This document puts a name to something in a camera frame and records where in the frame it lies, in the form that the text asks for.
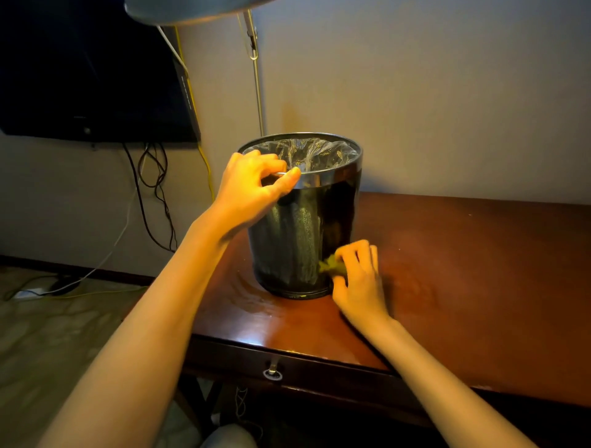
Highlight thin white cord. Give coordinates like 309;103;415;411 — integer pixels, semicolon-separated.
234;386;264;439

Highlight black television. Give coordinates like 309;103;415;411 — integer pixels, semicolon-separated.
0;0;202;144

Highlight brown wooden table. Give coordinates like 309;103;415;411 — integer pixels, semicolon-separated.
173;191;591;448

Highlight person's right hand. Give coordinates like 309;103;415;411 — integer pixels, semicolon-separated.
331;239;391;331

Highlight person's right forearm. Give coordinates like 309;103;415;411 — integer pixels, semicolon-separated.
364;318;539;448

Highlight black metal trash bin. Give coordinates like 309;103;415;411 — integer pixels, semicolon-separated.
237;132;364;300

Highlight white trousers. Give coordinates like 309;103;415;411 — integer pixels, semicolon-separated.
201;423;259;448

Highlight green cleaning cloth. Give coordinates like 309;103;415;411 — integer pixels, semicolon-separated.
318;254;348;278

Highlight person's left forearm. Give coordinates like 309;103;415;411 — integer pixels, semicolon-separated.
36;217;231;448

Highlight grey shade metal lamp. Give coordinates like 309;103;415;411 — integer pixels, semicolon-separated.
123;0;278;138

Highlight white cable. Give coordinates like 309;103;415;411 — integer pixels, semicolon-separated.
23;25;190;297

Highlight black cables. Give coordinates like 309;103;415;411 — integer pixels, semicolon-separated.
122;142;179;254

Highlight clear plastic bin liner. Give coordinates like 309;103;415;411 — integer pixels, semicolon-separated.
243;137;361;174

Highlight person's left hand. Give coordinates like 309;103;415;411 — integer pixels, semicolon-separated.
210;149;302;239

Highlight metal ring drawer pull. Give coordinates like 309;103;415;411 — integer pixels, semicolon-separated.
262;356;284;382

